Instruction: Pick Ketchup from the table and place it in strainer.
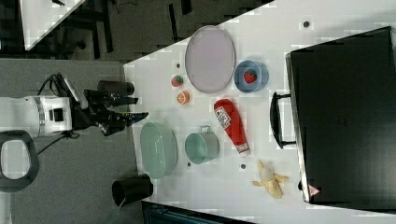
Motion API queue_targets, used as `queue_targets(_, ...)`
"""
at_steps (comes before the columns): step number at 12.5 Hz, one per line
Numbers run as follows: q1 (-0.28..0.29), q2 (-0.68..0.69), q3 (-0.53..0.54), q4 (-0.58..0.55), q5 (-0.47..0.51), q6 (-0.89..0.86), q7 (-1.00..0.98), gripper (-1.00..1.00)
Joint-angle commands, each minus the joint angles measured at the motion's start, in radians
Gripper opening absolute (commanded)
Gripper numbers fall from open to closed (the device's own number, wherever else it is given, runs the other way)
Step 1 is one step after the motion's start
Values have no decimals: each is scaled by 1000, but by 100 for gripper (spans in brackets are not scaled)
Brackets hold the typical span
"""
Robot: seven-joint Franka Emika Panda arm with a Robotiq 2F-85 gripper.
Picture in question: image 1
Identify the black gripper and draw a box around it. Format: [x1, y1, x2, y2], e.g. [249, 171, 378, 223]
[72, 90, 149, 136]

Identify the blue bowl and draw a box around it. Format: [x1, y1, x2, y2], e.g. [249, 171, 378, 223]
[234, 60, 269, 93]

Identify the black toaster oven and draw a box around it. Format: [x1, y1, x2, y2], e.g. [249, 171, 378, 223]
[285, 26, 396, 214]

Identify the strawberry in bowl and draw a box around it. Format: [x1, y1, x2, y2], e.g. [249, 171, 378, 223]
[244, 70, 257, 84]

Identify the red plush ketchup bottle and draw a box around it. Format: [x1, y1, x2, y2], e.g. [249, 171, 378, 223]
[214, 99, 250, 158]

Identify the black cylinder post far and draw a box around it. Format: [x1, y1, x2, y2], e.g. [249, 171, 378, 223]
[97, 80, 134, 95]

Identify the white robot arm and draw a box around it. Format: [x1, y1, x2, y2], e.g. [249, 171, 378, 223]
[1, 90, 149, 138]

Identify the strawberry on table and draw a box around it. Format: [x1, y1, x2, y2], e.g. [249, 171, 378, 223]
[171, 76, 184, 87]

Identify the green mug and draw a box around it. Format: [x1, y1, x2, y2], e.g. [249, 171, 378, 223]
[184, 125, 219, 164]

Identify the black cylinder post near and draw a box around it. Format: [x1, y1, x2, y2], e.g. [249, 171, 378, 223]
[112, 174, 153, 206]

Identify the peeled banana toy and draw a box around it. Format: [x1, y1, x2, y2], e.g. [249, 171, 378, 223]
[252, 161, 289, 199]

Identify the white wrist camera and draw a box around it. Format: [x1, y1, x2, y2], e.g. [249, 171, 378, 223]
[64, 79, 89, 109]

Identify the white side table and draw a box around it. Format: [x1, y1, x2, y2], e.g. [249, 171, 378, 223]
[19, 0, 86, 50]

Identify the orange slice toy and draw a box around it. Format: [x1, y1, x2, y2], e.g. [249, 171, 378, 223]
[177, 91, 190, 105]

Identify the large grey plate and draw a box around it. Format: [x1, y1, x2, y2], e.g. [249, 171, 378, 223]
[185, 25, 235, 93]

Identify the black cylinder post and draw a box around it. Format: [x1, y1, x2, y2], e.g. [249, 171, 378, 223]
[112, 174, 153, 206]
[97, 80, 134, 95]

